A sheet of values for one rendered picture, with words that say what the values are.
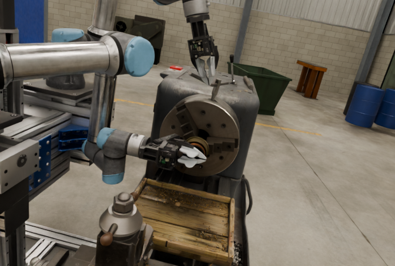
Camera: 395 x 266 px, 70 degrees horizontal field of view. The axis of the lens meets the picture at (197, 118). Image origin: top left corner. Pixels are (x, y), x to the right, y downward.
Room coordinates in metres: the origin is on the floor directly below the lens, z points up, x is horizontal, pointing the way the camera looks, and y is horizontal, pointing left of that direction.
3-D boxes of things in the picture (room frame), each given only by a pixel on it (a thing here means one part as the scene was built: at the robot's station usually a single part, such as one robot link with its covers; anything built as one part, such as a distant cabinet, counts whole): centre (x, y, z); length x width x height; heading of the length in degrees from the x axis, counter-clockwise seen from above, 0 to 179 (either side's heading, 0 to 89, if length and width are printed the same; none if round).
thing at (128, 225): (0.44, 0.11, 1.13); 0.08 x 0.08 x 0.03
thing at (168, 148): (0.85, 0.10, 1.08); 0.12 x 0.09 x 0.08; 84
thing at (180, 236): (0.80, 0.00, 0.89); 0.36 x 0.30 x 0.04; 85
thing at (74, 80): (1.15, 0.57, 1.21); 0.15 x 0.15 x 0.10
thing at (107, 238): (0.39, 0.11, 1.13); 0.04 x 0.02 x 0.02; 175
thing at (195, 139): (0.91, -0.01, 1.08); 0.09 x 0.09 x 0.09; 85
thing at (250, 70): (6.08, -1.06, 0.43); 1.34 x 0.94 x 0.85; 14
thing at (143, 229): (0.44, 0.10, 1.07); 0.07 x 0.07 x 0.10; 85
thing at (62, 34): (1.15, 0.57, 1.33); 0.13 x 0.12 x 0.14; 139
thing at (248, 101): (1.46, -0.04, 1.06); 0.59 x 0.48 x 0.39; 175
